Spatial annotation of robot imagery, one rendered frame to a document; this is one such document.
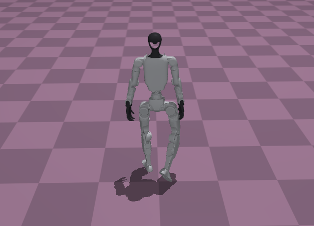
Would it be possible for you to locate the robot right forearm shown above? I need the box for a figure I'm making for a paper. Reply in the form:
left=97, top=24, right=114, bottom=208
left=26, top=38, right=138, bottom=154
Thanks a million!
left=174, top=78, right=184, bottom=104

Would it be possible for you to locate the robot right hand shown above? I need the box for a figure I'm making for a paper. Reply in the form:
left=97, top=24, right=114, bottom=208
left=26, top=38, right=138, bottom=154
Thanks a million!
left=178, top=100, right=184, bottom=120

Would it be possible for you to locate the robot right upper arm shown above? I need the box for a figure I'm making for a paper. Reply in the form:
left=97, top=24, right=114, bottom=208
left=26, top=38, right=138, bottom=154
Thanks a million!
left=167, top=56, right=179, bottom=86

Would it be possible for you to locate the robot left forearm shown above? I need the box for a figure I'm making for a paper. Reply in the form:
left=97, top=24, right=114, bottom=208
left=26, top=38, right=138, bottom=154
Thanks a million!
left=125, top=79, right=136, bottom=105

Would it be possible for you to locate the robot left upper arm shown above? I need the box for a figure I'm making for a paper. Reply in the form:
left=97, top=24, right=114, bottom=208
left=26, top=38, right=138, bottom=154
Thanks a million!
left=131, top=57, right=144, bottom=87

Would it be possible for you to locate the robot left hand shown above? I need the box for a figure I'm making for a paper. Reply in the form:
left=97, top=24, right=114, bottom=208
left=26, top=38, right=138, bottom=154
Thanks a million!
left=126, top=101, right=135, bottom=121

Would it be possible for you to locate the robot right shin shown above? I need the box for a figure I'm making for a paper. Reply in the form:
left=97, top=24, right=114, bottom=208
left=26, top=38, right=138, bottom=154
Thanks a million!
left=164, top=134, right=180, bottom=172

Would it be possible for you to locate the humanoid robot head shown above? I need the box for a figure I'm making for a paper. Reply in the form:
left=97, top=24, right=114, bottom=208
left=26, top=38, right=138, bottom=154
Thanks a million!
left=148, top=32, right=163, bottom=58

